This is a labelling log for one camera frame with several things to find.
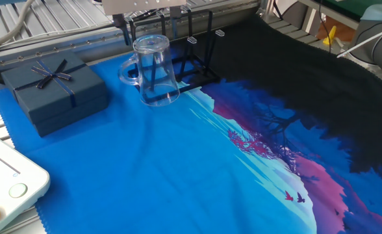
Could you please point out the silver Schunk gripper body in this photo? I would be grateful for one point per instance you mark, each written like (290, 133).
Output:
(139, 5)

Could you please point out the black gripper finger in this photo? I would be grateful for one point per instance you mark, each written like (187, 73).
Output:
(119, 20)
(175, 13)

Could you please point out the dark blue ribboned gift box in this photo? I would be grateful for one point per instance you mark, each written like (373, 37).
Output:
(54, 94)

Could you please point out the blue landscape print cloth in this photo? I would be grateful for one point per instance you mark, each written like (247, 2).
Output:
(113, 162)

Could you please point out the yellow plastic clamp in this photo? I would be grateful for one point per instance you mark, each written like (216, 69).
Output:
(330, 37)

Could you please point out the dark green table mat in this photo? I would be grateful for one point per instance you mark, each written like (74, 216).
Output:
(340, 5)

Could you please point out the white teach pendant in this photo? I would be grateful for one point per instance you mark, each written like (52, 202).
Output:
(6, 175)

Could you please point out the short aluminium profile post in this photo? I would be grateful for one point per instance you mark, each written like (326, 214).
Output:
(311, 22)
(265, 9)

